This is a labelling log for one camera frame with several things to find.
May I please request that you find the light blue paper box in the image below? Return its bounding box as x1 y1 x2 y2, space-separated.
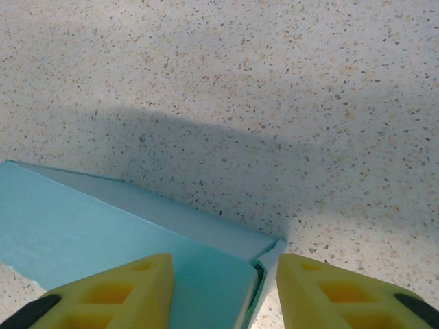
0 158 289 329

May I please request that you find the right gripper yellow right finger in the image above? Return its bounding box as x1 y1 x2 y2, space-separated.
276 253 439 329

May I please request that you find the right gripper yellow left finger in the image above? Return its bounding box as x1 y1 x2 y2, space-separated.
0 253 174 329

